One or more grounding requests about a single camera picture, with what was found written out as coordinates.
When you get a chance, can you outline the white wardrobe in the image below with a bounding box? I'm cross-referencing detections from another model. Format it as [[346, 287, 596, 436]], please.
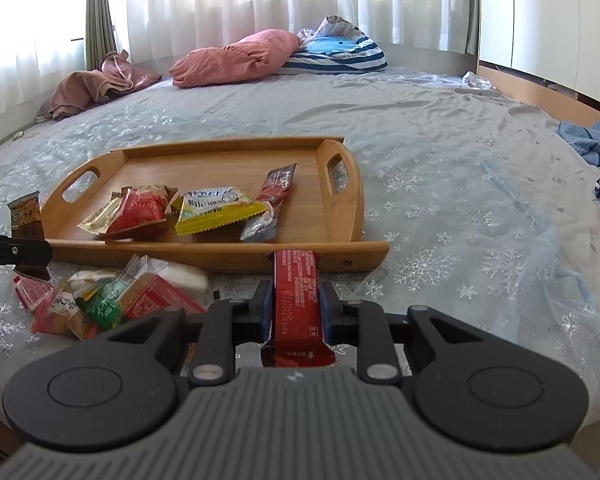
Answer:
[[480, 0, 600, 111]]

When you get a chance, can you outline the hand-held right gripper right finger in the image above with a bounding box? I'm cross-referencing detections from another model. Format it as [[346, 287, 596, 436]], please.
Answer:
[[320, 282, 481, 387]]

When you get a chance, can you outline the white crumpled cloth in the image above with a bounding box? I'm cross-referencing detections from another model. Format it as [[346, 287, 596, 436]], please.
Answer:
[[461, 71, 497, 91]]

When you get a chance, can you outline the blue clothing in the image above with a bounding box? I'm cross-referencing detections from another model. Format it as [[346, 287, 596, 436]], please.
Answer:
[[556, 112, 600, 168]]

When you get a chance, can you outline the pink pillow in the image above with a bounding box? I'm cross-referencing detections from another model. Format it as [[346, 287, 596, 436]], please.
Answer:
[[169, 29, 301, 87]]

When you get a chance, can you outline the green pea snack packet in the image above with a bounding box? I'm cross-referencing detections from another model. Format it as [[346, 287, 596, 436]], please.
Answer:
[[76, 280, 127, 332]]

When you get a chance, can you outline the wooden tray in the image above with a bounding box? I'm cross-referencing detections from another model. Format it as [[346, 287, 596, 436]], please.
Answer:
[[40, 136, 391, 274]]

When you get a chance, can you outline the mauve crumpled garment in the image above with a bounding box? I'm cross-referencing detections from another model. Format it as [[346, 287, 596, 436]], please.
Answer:
[[35, 50, 163, 123]]

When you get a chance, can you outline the nougat candy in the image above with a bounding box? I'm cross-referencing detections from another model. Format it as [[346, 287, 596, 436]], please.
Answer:
[[66, 270, 123, 297]]

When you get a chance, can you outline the brown peanut bar packet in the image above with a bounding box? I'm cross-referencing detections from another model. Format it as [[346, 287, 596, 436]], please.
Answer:
[[6, 191, 52, 282]]

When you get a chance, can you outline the large red snack packet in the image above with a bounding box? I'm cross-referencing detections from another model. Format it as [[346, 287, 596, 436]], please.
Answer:
[[105, 185, 179, 241]]

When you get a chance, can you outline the small orange red snack packet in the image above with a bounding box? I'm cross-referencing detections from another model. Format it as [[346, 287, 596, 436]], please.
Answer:
[[30, 290, 99, 339]]

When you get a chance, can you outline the thin red patterned wafer packet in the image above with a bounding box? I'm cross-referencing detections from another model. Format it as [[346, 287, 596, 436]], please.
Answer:
[[13, 274, 54, 313]]

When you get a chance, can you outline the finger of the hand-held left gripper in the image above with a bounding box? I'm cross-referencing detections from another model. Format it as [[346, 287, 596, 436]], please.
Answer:
[[0, 229, 54, 267]]

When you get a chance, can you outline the green curtain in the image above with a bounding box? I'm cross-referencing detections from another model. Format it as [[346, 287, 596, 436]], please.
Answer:
[[85, 0, 119, 69], [462, 0, 481, 61]]

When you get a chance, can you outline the gold snack packet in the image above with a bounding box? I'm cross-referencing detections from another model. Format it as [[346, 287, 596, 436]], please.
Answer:
[[76, 196, 127, 238]]

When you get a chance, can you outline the yellow snack packet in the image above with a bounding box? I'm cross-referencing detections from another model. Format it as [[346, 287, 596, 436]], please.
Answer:
[[173, 187, 269, 237]]

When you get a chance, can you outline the dark red black-ended stick packet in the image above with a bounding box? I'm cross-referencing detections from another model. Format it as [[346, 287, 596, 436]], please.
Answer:
[[254, 163, 299, 207]]

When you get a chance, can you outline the tan cake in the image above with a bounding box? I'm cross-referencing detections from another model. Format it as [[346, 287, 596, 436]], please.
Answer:
[[114, 255, 207, 322]]

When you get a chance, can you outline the blue striped pillow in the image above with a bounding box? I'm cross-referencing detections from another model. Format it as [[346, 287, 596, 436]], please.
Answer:
[[282, 35, 389, 75]]

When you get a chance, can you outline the white cake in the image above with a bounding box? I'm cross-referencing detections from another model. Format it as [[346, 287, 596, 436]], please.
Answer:
[[155, 260, 212, 306]]

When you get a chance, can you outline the white floral cloth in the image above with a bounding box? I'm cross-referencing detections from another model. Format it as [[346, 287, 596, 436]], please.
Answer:
[[297, 15, 367, 42]]

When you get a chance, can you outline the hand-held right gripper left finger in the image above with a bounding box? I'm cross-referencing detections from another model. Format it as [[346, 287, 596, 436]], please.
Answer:
[[105, 280, 276, 387]]

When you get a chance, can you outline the wooden bed frame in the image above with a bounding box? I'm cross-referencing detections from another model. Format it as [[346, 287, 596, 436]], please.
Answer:
[[477, 60, 600, 129]]

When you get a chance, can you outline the snowflake bedspread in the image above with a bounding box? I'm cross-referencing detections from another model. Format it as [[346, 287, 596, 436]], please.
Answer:
[[0, 67, 600, 423]]

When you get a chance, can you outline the plain red stick packet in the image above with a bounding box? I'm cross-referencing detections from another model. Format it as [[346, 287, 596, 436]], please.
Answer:
[[260, 249, 337, 369]]

